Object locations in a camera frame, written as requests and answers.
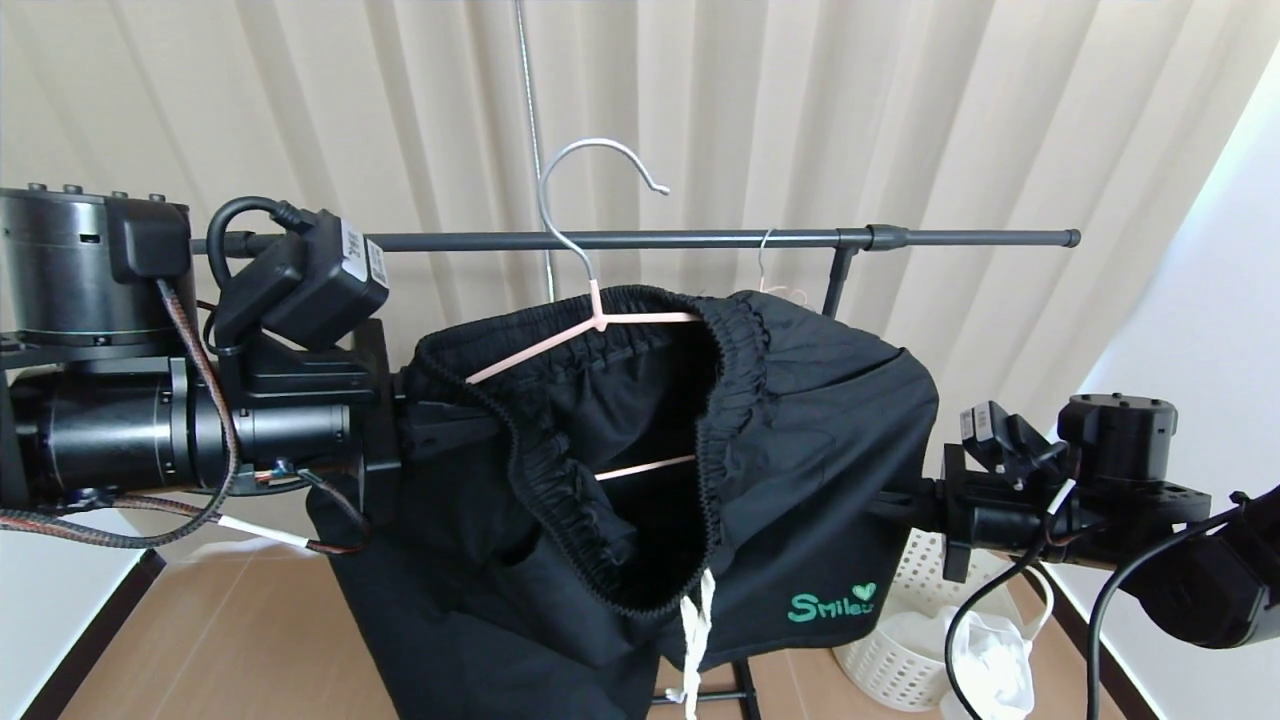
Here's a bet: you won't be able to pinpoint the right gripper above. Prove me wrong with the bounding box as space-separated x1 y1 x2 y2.
940 445 1088 586

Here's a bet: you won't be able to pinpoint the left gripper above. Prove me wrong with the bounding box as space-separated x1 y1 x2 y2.
8 318 403 523

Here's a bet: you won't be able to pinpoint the black shorts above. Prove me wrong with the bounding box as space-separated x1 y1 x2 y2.
305 285 941 720

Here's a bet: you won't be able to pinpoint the pink clothes hanger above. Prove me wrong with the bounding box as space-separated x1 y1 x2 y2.
756 230 811 303
465 138 703 483

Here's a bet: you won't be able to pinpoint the white laundry basket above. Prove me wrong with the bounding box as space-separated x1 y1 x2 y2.
834 528 1057 713

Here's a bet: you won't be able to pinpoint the black clothes rack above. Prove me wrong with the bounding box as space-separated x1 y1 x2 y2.
190 225 1082 720

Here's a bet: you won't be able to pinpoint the white garment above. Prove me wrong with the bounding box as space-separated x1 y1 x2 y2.
880 605 1037 720

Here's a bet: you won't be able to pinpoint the beige curtain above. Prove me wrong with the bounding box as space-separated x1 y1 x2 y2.
0 0 1280 561

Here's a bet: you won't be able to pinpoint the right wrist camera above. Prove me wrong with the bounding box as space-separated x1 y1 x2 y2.
958 400 1069 476

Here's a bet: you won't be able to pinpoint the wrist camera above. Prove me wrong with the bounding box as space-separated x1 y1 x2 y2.
213 208 393 401
958 400 1069 476

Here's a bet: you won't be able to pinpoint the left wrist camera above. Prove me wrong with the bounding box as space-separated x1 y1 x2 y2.
213 208 393 401

